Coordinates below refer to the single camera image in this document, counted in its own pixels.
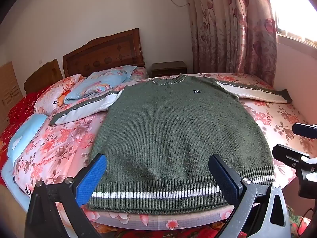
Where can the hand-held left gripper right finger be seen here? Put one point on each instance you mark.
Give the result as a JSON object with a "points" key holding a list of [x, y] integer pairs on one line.
{"points": [[226, 178]]}

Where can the blue floral folded quilt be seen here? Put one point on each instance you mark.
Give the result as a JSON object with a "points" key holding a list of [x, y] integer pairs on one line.
{"points": [[99, 84]]}

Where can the window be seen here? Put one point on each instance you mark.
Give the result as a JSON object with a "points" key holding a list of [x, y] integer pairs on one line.
{"points": [[294, 7]]}

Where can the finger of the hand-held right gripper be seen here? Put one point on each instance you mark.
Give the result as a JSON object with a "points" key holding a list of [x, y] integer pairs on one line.
{"points": [[284, 155], [303, 130]]}

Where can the red blanket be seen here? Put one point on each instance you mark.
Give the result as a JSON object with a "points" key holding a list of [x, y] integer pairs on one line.
{"points": [[18, 109]]}

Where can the pink floral folded quilt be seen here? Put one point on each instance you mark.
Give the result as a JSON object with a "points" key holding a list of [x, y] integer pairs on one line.
{"points": [[53, 96]]}

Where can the green knitted sweater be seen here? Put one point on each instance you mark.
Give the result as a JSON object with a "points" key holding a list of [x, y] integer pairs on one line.
{"points": [[173, 133]]}

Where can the beige louvered cabinet door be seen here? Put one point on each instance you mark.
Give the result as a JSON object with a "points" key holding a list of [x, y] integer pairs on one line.
{"points": [[7, 94]]}

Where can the dark wooden nightstand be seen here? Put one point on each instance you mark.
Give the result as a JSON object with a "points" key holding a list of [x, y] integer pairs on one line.
{"points": [[169, 68]]}

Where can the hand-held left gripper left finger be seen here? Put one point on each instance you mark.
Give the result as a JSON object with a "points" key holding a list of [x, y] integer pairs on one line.
{"points": [[91, 178]]}

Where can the pink floral curtain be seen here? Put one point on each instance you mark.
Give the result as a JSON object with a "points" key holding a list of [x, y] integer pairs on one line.
{"points": [[230, 27]]}

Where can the bed with pink floral sheet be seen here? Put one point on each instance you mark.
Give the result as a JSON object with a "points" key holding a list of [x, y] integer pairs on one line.
{"points": [[71, 141]]}

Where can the small plain wooden headboard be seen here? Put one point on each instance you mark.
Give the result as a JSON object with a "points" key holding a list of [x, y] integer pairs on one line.
{"points": [[43, 75]]}

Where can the large carved wooden headboard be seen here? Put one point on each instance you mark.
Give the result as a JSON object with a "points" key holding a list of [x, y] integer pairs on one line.
{"points": [[104, 54]]}

